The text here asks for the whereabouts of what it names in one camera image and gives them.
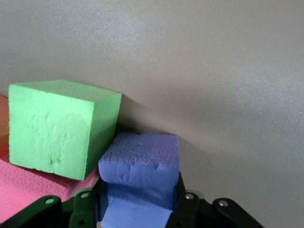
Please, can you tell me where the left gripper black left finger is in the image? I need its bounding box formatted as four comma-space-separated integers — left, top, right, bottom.
0, 180, 103, 228

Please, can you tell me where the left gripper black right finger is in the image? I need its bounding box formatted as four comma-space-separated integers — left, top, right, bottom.
167, 171, 265, 228

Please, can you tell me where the purple foam cube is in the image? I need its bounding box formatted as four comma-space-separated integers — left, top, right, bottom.
94, 132, 180, 228

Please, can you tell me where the red foam cube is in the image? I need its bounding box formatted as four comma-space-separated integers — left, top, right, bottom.
0, 158, 100, 225

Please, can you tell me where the green foam cube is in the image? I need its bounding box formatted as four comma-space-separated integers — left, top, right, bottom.
8, 79, 123, 181

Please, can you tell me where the orange foam cube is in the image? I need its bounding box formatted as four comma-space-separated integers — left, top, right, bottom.
0, 93, 10, 158

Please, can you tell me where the brown table cover mat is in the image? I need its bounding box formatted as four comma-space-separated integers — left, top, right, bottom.
0, 0, 304, 228

